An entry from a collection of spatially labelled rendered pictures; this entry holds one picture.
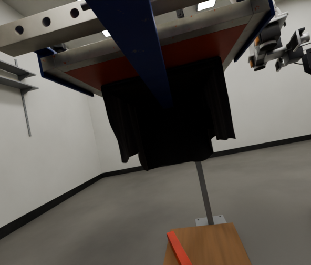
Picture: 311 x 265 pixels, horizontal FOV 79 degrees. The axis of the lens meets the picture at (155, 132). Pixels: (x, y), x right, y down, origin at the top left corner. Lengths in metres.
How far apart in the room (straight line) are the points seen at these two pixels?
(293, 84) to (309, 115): 0.73
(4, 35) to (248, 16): 0.56
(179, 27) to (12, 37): 0.38
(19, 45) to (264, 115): 4.50
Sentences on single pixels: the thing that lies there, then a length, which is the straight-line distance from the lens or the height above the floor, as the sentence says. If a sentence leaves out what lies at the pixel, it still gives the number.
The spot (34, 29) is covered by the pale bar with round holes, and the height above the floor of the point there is 1.01.
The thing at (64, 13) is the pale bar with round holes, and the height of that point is 1.02.
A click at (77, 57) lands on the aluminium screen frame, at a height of 0.97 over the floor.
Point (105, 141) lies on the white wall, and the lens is 4.68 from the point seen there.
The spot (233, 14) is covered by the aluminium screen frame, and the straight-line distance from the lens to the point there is 0.55.
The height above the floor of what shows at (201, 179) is 0.35.
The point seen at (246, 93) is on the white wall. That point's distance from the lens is 4.63.
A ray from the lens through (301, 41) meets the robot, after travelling 1.18.
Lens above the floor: 0.72
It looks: 1 degrees up
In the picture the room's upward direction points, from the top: 12 degrees counter-clockwise
